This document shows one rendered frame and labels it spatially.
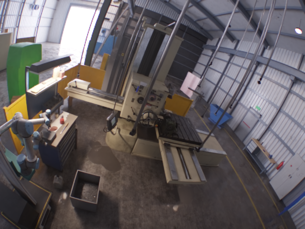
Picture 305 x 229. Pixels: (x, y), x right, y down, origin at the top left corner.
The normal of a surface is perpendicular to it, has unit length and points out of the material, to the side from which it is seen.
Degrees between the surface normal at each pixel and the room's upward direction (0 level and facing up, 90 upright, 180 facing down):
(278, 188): 90
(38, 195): 0
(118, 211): 0
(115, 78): 90
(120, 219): 0
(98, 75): 90
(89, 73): 90
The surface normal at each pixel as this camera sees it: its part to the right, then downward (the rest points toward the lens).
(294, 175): -0.92, -0.27
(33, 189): 0.37, -0.81
